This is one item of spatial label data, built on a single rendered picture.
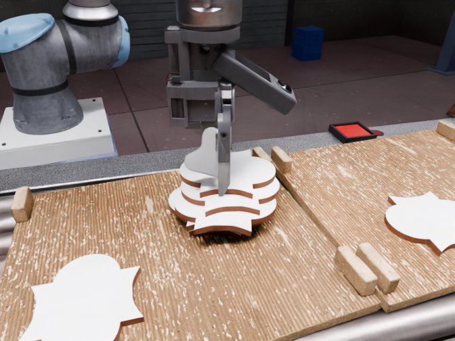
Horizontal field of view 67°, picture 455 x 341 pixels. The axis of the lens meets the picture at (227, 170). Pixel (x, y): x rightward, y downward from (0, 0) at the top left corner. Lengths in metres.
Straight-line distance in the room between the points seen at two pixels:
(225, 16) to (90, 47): 0.50
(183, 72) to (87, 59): 0.45
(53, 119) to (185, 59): 0.50
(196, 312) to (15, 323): 0.19
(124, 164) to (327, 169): 0.39
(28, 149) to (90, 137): 0.13
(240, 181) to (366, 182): 0.24
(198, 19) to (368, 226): 0.36
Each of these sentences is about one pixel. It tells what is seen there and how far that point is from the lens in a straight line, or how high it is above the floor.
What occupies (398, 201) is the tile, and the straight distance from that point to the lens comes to 0.59.
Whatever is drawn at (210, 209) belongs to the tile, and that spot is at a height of 0.99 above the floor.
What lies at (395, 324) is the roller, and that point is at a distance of 0.46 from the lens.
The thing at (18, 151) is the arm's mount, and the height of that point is 0.91.
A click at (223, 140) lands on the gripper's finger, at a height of 1.07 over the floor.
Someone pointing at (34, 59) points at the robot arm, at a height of 1.08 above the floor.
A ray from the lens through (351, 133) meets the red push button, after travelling 0.81.
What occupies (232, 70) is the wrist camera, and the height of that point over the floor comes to 1.15.
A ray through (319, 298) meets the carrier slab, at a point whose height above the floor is 0.94.
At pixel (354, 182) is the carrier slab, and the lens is 0.63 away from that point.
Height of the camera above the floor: 1.27
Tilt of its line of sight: 32 degrees down
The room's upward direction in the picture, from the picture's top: straight up
